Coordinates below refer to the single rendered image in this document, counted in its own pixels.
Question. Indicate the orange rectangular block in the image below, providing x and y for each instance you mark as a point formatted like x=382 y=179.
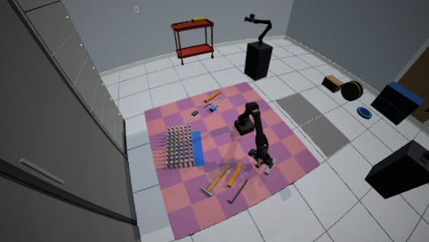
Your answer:
x=212 y=96
x=235 y=174

